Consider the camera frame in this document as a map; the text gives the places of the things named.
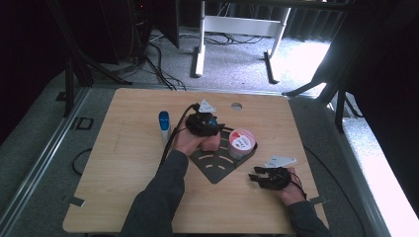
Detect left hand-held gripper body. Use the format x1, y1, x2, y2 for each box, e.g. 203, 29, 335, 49
186, 98, 220, 136

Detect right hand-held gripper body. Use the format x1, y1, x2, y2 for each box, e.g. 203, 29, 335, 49
263, 155, 297, 192

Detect pink round jar white lid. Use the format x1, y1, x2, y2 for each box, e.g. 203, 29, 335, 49
227, 127, 257, 161

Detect white bottle blue cap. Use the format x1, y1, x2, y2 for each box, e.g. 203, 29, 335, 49
158, 111, 172, 146

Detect black fan-shaped slotted shelf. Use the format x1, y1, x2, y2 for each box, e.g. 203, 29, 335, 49
189, 126, 259, 185

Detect person's right hand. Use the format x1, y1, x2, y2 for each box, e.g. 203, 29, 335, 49
276, 167, 306, 206

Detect person's left hand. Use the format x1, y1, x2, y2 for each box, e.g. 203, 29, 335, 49
173, 126, 207, 157

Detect black metal stand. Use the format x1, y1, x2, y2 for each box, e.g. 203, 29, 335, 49
282, 19, 364, 133

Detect dark computer tower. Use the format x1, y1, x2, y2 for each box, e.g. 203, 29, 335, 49
98, 0, 153, 65

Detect black tripod stand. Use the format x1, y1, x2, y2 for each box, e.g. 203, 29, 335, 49
45, 0, 133, 119

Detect dark pleated curtain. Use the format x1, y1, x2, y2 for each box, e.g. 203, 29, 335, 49
286, 6, 350, 42

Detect left hand-held gripper black cable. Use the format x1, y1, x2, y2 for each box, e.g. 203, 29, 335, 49
157, 103, 202, 174

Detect hand-held gripper black cable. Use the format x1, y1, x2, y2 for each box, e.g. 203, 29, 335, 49
157, 103, 202, 174
290, 170, 308, 200

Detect right hand-held gripper black cable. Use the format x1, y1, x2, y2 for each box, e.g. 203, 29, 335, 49
290, 170, 308, 200

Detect thin black floor cable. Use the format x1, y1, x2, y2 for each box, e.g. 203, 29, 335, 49
303, 146, 368, 237

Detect bundle of black floor cables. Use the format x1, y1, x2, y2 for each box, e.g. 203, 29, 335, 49
144, 33, 188, 92

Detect cables under white desk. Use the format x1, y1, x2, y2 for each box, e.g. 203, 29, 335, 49
204, 31, 265, 46

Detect white desk frame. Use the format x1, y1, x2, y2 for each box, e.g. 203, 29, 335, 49
190, 0, 293, 85

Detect black rectangular floor bracket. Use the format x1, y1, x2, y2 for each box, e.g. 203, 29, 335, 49
76, 117, 95, 131

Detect looped black floor cable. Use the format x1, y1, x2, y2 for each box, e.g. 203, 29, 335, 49
71, 147, 93, 176

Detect aluminium floor rail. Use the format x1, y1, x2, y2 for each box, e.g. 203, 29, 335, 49
0, 87, 91, 229

